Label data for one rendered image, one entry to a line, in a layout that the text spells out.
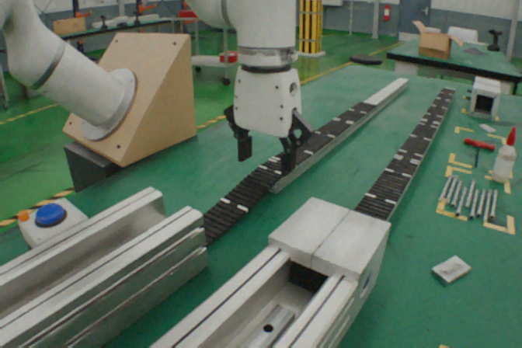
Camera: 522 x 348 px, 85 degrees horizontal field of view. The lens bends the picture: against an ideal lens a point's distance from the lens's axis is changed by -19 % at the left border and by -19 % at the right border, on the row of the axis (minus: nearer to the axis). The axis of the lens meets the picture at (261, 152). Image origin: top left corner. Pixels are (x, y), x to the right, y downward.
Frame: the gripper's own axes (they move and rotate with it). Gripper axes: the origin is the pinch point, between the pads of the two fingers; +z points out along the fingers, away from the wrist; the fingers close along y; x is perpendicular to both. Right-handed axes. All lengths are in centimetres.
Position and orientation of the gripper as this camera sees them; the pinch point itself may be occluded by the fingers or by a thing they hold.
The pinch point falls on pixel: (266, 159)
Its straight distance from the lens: 57.3
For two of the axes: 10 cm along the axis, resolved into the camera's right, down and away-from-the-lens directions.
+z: 0.0, 9.1, 4.2
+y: -8.1, -2.5, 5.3
